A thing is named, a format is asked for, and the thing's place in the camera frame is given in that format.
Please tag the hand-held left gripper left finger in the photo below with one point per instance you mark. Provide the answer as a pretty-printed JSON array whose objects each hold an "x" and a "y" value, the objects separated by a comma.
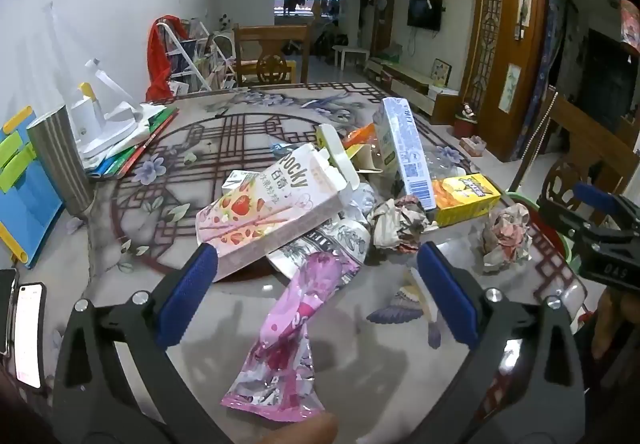
[{"x": 186, "y": 296}]

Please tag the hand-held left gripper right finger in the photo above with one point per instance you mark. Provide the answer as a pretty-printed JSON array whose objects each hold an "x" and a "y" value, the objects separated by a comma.
[{"x": 447, "y": 291}]

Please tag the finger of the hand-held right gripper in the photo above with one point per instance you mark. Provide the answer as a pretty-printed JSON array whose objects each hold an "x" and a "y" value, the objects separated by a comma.
[
  {"x": 557, "y": 216},
  {"x": 595, "y": 196}
]

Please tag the green plastic basin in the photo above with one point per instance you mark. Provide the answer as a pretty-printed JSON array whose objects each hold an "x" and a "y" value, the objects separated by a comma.
[{"x": 569, "y": 244}]

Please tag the pink purple plastic wrapper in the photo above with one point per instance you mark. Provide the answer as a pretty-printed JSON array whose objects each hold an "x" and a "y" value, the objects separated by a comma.
[{"x": 285, "y": 349}]

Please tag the clear plastic bottle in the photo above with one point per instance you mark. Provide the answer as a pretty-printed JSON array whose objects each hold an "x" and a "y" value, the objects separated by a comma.
[{"x": 445, "y": 168}]

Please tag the orange plastic wrapper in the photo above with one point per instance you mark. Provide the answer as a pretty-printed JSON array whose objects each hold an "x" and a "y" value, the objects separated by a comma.
[{"x": 363, "y": 133}]

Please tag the person's right hand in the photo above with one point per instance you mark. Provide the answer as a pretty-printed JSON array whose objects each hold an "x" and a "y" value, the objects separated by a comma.
[{"x": 607, "y": 319}]

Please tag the person's left hand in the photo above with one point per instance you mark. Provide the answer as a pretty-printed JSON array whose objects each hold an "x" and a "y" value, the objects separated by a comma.
[{"x": 300, "y": 430}]

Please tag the crumpled pink printed paper ball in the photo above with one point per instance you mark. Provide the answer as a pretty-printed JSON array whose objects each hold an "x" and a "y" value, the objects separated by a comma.
[{"x": 507, "y": 239}]

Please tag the carved wooden chair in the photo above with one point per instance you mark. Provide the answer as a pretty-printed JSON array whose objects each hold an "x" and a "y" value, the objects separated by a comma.
[
  {"x": 270, "y": 67},
  {"x": 580, "y": 138}
]

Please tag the crumpled grey printed paper ball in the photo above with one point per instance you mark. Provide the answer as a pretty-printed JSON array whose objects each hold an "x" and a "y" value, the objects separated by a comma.
[{"x": 400, "y": 225}]

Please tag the yellow orange drink box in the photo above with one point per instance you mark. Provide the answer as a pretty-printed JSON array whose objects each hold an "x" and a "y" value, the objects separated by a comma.
[{"x": 465, "y": 204}]

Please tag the tissue box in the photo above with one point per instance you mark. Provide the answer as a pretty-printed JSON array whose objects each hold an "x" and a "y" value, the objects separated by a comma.
[{"x": 473, "y": 145}]

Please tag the pink strawberry snack box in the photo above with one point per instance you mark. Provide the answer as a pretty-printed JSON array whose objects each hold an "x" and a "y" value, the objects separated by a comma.
[{"x": 260, "y": 214}]

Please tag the red pot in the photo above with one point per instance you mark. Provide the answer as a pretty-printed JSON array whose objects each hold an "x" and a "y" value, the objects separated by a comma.
[{"x": 465, "y": 126}]

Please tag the silver printed foil wrapper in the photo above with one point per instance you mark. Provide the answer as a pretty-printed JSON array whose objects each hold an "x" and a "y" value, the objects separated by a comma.
[{"x": 325, "y": 240}]

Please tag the white blue tall carton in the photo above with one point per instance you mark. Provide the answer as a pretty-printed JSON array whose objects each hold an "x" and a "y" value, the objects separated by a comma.
[{"x": 405, "y": 148}]

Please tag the stack of thin books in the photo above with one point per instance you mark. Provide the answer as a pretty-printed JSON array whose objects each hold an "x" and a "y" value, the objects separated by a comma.
[{"x": 135, "y": 149}]

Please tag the smartphone with lit screen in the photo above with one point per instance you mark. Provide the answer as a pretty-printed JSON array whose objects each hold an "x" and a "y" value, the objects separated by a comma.
[{"x": 30, "y": 334}]

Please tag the blue folder with green clips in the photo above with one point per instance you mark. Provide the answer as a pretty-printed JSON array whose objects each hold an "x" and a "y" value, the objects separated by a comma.
[{"x": 30, "y": 210}]

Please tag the dark smartphone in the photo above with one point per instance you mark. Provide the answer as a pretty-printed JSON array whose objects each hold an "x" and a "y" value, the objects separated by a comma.
[{"x": 7, "y": 314}]

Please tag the small framed colourful picture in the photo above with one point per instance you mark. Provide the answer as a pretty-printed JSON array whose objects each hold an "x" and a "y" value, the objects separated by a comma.
[{"x": 440, "y": 72}]

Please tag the metal cup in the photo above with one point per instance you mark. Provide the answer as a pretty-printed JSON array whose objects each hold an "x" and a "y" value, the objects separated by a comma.
[{"x": 60, "y": 158}]

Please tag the yellow white flattened carton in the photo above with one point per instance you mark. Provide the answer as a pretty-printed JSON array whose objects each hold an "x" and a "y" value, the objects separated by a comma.
[{"x": 330, "y": 138}]

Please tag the white desk lamp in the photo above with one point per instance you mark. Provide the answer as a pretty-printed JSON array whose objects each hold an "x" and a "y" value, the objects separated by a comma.
[{"x": 95, "y": 124}]

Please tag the low television cabinet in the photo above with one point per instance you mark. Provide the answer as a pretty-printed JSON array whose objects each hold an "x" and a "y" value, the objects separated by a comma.
[{"x": 415, "y": 83}]

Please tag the white book rack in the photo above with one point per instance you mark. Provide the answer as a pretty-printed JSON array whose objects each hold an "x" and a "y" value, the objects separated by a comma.
[{"x": 200, "y": 59}]

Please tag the red cloth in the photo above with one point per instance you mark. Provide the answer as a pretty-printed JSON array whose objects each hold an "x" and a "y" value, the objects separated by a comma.
[{"x": 157, "y": 58}]

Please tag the white low stool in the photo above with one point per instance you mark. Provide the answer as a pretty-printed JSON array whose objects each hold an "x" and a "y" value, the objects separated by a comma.
[{"x": 350, "y": 51}]

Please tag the wall television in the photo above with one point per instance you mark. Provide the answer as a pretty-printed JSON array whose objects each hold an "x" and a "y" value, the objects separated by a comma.
[{"x": 424, "y": 13}]

